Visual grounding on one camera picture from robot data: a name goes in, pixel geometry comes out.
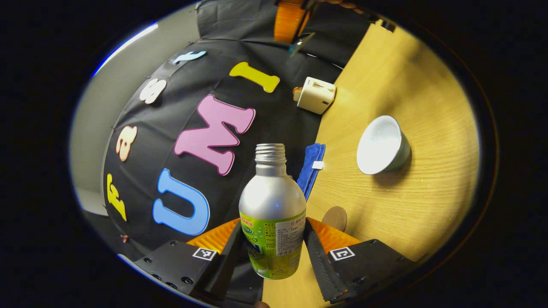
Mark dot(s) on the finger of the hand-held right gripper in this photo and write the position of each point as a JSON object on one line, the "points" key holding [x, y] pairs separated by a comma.
{"points": [[346, 5], [289, 21]]}

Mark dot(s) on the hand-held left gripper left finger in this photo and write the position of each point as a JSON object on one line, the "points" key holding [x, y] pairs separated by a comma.
{"points": [[229, 261]]}

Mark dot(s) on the white toaster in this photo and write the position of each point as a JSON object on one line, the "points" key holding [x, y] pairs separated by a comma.
{"points": [[317, 96]]}

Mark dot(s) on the brown bread slice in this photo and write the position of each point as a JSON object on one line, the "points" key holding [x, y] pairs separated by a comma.
{"points": [[297, 94]]}

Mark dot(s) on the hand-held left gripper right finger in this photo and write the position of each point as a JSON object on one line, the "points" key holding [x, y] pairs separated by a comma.
{"points": [[319, 265]]}

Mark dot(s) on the silver water bottle green label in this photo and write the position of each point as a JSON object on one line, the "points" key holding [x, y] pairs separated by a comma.
{"points": [[269, 192]]}

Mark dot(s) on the round brown coaster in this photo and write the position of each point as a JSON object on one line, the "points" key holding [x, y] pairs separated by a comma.
{"points": [[336, 217]]}

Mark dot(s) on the blue folded cloth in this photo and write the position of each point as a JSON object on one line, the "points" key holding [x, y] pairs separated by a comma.
{"points": [[310, 171]]}

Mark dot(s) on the black backdrop cloth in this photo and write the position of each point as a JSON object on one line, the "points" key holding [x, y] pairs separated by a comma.
{"points": [[274, 119]]}

